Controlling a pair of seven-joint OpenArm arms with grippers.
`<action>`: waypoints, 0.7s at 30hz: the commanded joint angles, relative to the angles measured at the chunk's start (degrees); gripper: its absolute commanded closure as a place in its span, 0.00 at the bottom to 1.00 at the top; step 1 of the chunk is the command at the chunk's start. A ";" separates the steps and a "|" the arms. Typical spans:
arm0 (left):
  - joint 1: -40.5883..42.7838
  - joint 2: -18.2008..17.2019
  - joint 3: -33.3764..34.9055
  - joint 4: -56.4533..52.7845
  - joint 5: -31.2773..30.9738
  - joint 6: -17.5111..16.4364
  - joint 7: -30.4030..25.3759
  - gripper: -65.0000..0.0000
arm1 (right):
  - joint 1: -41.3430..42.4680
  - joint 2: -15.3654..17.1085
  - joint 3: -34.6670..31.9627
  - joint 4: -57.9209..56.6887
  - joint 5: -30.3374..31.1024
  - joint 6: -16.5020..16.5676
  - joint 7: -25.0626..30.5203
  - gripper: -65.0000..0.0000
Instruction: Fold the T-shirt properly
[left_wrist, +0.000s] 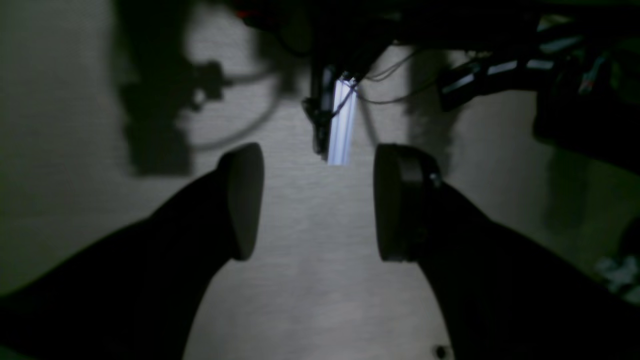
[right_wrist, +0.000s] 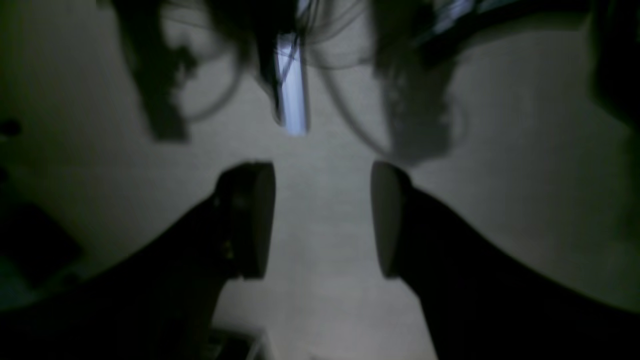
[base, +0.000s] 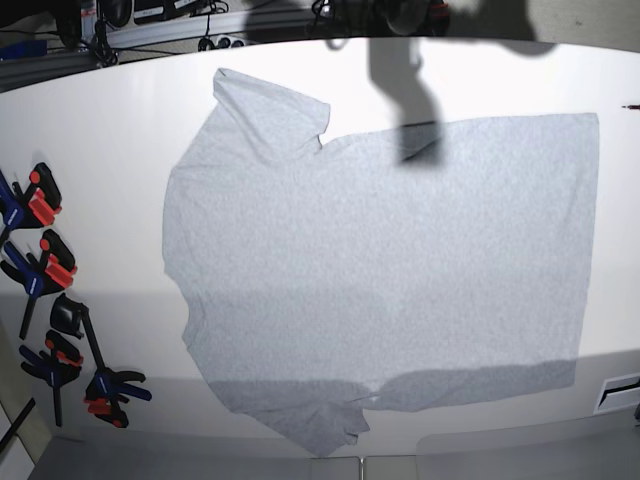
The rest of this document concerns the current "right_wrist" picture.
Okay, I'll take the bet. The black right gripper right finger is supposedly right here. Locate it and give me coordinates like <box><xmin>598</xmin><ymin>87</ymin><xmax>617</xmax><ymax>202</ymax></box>
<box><xmin>370</xmin><ymin>161</ymin><xmax>639</xmax><ymax>360</ymax></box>

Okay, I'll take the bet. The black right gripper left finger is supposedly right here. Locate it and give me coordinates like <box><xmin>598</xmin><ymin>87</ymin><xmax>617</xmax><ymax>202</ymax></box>
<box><xmin>1</xmin><ymin>162</ymin><xmax>276</xmax><ymax>360</ymax></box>

